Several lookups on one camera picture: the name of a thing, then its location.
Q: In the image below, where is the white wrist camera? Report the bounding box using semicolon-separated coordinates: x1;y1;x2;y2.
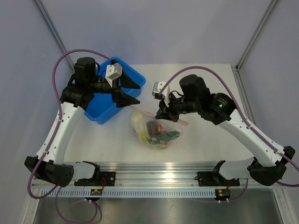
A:
105;63;123;87
152;82;170;107

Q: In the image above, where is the white green leek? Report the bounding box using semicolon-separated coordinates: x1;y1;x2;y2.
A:
130;112;168;150

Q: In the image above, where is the dark red onion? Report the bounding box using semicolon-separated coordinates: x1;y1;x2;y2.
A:
146;120;162;136

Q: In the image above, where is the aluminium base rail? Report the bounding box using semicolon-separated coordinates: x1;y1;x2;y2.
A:
31;161;285;189

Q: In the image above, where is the white slotted cable duct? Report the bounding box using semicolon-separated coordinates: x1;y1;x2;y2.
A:
49;188;216;198

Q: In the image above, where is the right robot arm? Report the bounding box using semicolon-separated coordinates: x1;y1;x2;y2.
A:
152;74;295;186

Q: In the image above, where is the left aluminium frame post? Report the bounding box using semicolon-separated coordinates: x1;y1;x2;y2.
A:
34;0;76;73

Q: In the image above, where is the right side aluminium rail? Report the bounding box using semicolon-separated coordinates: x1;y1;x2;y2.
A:
232;66;256;125

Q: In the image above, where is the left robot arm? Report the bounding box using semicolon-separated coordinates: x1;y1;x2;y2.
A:
24;57;140;187

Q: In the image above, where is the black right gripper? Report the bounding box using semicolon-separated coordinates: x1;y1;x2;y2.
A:
156;91;200;122

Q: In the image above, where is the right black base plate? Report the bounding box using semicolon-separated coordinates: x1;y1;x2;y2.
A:
194;171;240;187

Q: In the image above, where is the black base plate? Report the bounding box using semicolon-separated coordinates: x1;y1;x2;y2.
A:
194;171;240;187
74;171;116;187

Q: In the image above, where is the green cucumber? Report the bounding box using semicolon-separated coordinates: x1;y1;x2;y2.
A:
149;131;180;145

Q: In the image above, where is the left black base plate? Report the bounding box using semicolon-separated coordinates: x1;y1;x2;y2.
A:
74;171;116;187

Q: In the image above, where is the clear pink-dotted zip bag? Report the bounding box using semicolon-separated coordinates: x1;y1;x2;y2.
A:
130;106;189;149

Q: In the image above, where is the aluminium frame post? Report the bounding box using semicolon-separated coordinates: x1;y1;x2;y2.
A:
34;0;76;73
235;0;280;72

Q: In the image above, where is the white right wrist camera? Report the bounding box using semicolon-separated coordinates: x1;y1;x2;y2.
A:
152;82;170;107

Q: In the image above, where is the right aluminium frame post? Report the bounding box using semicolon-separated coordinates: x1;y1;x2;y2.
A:
235;0;280;72

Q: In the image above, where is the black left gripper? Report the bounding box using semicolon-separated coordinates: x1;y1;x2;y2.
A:
88;66;140;107

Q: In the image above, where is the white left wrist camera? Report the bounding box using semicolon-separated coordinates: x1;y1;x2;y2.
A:
105;63;123;87

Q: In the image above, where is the blue plastic bin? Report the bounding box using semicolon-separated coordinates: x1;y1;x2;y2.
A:
71;56;147;125

